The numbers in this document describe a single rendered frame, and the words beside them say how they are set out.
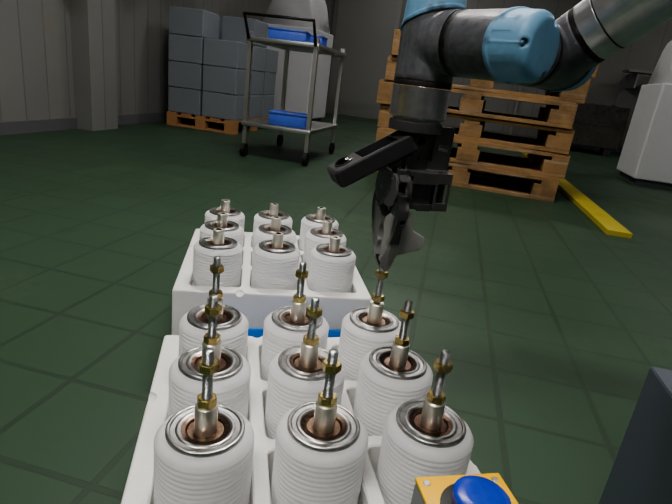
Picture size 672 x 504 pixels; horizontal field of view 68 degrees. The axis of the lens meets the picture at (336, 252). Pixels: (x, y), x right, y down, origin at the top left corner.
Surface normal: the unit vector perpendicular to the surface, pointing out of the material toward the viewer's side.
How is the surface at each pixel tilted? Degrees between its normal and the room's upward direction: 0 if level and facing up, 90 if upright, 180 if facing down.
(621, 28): 125
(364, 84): 90
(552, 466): 0
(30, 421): 0
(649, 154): 90
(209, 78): 90
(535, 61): 90
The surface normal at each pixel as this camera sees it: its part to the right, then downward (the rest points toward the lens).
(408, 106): -0.47, 0.23
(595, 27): -0.62, 0.44
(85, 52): -0.23, 0.29
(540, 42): 0.63, 0.33
